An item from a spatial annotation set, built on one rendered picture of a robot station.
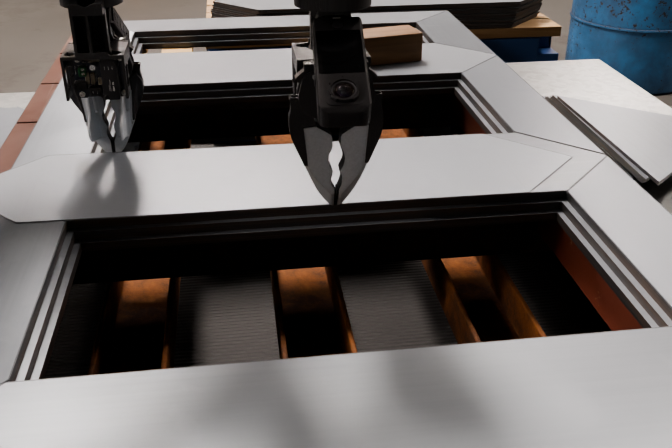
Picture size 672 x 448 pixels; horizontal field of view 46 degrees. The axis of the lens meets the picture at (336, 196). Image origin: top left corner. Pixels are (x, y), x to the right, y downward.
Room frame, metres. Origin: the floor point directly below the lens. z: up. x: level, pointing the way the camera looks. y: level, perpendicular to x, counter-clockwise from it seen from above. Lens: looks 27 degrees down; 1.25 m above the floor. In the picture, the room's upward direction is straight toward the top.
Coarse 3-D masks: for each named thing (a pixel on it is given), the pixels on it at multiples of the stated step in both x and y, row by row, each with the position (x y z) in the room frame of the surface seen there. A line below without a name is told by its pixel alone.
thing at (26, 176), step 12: (48, 156) 0.91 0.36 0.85; (24, 168) 0.88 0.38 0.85; (36, 168) 0.88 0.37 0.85; (0, 180) 0.84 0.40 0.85; (12, 180) 0.84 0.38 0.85; (24, 180) 0.84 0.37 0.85; (36, 180) 0.84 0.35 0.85; (0, 192) 0.81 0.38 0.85; (12, 192) 0.81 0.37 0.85; (24, 192) 0.81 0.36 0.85; (0, 204) 0.78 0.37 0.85; (12, 204) 0.78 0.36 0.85; (24, 204) 0.78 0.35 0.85; (12, 216) 0.75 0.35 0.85
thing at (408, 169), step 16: (384, 144) 0.95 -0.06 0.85; (400, 144) 0.95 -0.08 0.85; (416, 144) 0.95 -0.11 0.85; (384, 160) 0.90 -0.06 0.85; (400, 160) 0.90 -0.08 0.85; (416, 160) 0.90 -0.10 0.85; (432, 160) 0.90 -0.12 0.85; (384, 176) 0.85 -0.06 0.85; (400, 176) 0.85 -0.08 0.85; (416, 176) 0.85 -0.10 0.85; (432, 176) 0.85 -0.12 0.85; (400, 192) 0.81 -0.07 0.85; (416, 192) 0.81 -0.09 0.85; (432, 192) 0.81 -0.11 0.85; (448, 192) 0.81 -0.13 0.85
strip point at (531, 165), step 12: (492, 144) 0.95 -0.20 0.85; (504, 144) 0.95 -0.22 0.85; (516, 144) 0.95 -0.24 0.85; (504, 156) 0.91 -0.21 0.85; (516, 156) 0.91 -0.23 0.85; (528, 156) 0.91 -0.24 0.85; (540, 156) 0.91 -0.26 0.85; (552, 156) 0.91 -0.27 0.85; (564, 156) 0.91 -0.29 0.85; (516, 168) 0.88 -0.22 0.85; (528, 168) 0.88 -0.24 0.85; (540, 168) 0.88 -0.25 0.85; (552, 168) 0.88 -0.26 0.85; (528, 180) 0.84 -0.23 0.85; (540, 180) 0.84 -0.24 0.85; (528, 192) 0.81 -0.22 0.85
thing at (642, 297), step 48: (144, 48) 1.51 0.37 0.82; (144, 96) 1.18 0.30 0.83; (192, 96) 1.19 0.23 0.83; (240, 96) 1.20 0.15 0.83; (384, 96) 1.23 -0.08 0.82; (480, 96) 1.15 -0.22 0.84; (96, 144) 0.97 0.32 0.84; (528, 144) 0.96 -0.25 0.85; (96, 240) 0.74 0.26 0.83; (144, 240) 0.74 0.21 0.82; (192, 240) 0.75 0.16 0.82; (240, 240) 0.75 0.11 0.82; (576, 240) 0.75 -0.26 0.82; (48, 288) 0.63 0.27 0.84; (624, 288) 0.64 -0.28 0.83; (48, 336) 0.57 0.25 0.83
